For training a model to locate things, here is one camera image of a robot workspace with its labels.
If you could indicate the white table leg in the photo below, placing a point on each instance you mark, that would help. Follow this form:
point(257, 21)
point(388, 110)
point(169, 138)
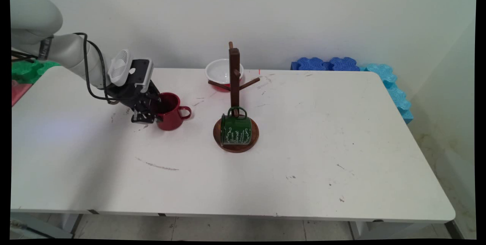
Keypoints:
point(70, 223)
point(376, 229)

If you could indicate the pink foam mat tile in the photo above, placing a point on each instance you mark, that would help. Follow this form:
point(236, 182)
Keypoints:
point(18, 91)

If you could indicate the dark wooden mug tree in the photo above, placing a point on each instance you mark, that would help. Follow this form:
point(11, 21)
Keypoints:
point(234, 70)

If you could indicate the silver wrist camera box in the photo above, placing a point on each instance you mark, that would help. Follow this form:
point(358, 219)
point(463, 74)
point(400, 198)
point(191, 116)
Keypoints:
point(149, 74)

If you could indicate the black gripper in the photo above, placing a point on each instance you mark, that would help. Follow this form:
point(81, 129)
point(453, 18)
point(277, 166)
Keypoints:
point(125, 95)

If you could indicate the thin black rod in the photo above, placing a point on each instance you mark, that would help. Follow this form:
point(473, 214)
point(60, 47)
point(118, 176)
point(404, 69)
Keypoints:
point(22, 55)

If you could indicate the red enamel mug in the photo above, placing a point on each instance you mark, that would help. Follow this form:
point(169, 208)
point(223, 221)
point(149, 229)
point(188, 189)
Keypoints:
point(172, 119)

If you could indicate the green foam mat tile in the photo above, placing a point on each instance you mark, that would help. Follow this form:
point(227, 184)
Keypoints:
point(26, 72)

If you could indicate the white bowl red outside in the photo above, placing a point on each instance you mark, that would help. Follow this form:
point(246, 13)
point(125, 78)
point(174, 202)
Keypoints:
point(218, 72)

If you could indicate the light blue foam mat tile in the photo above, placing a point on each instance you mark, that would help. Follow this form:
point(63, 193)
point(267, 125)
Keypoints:
point(395, 95)

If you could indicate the green enamel mug white print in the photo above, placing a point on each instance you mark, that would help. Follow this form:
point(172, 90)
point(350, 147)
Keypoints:
point(235, 131)

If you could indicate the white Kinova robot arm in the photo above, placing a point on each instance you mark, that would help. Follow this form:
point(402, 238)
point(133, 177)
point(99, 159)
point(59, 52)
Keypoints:
point(34, 17)

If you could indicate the dark blue foam mat tile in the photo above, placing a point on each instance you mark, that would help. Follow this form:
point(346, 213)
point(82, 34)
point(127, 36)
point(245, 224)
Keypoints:
point(311, 64)
point(343, 64)

